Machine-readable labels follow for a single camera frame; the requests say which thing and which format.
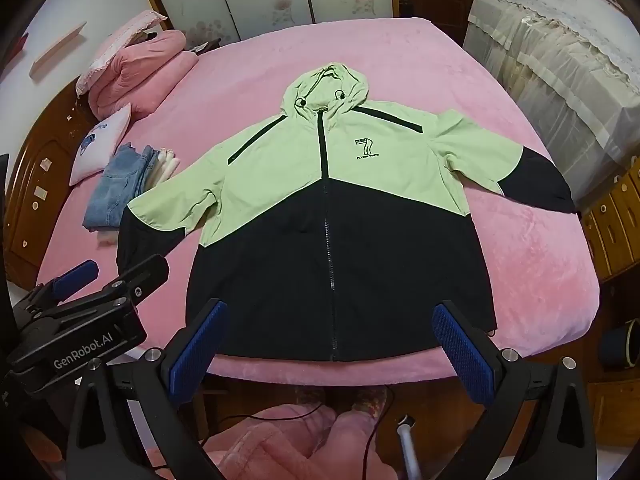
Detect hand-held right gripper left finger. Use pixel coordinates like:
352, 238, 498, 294
65, 299, 231, 480

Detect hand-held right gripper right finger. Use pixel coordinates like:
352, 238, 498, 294
432, 300, 598, 480

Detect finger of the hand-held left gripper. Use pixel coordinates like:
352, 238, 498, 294
22, 259, 99, 311
30, 254, 170, 328

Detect green and black hooded jacket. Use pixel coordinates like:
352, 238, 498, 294
116, 62, 577, 363

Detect folded cream clothes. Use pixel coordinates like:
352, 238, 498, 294
147, 146, 181, 188

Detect wooden headboard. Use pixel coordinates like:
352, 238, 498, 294
2, 75, 98, 291

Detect folded blue jeans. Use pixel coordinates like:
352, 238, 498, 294
82, 142, 156, 233

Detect white pole with black tip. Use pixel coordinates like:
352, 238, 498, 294
397, 415, 421, 480

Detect person's pink fleece trousers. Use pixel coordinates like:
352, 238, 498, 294
205, 402, 401, 480

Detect white cushion with blue print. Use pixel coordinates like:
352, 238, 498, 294
69, 102, 133, 187

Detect dark round container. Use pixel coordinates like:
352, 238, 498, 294
600, 317, 640, 371

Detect folded pink quilt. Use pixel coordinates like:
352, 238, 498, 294
89, 30, 200, 121

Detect wooden drawer cabinet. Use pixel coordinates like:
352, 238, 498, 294
580, 160, 640, 281

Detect pink lace-trimmed pillow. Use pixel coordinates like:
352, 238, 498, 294
75, 9, 168, 96

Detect pink bed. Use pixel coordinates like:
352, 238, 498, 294
37, 17, 601, 386

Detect lace cloth covered furniture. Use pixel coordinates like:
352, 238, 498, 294
462, 0, 640, 211

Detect black cable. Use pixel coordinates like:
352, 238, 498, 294
200, 402, 396, 480

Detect wooden wall shelf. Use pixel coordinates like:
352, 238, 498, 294
30, 22, 88, 81

